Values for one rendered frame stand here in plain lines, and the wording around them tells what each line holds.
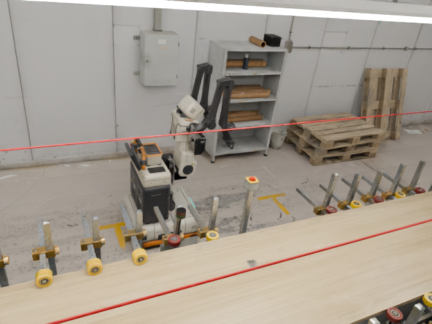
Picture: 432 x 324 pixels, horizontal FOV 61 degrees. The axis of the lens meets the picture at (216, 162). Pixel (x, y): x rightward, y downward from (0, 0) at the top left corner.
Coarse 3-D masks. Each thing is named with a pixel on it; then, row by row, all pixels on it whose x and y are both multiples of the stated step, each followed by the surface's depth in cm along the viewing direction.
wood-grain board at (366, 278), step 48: (240, 240) 236; (288, 240) 242; (336, 240) 247; (384, 240) 253; (0, 288) 185; (48, 288) 188; (96, 288) 192; (144, 288) 195; (192, 288) 199; (240, 288) 202; (288, 288) 206; (336, 288) 210; (384, 288) 214
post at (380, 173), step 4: (380, 172) 298; (376, 176) 302; (380, 176) 299; (376, 180) 302; (380, 180) 302; (372, 184) 306; (376, 184) 303; (372, 188) 307; (376, 188) 306; (372, 192) 307; (368, 204) 313
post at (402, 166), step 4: (400, 164) 308; (404, 164) 306; (400, 168) 309; (404, 168) 308; (400, 172) 309; (396, 176) 314; (400, 176) 312; (396, 180) 314; (392, 184) 318; (396, 184) 315; (392, 188) 319; (396, 188) 318; (392, 192) 319; (388, 200) 324
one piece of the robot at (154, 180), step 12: (144, 156) 308; (132, 168) 345; (144, 168) 314; (156, 168) 320; (168, 168) 337; (132, 180) 351; (144, 180) 308; (156, 180) 312; (168, 180) 317; (132, 192) 358; (144, 192) 314; (156, 192) 319; (168, 192) 324; (144, 204) 321; (156, 204) 325; (168, 204) 332; (144, 216) 327; (168, 216) 340
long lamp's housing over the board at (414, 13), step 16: (160, 0) 126; (176, 0) 128; (192, 0) 131; (208, 0) 133; (224, 0) 136; (240, 0) 138; (256, 0) 141; (272, 0) 144; (288, 0) 147; (304, 0) 150; (320, 0) 154; (336, 0) 157; (352, 0) 161; (368, 0) 167; (416, 16) 179
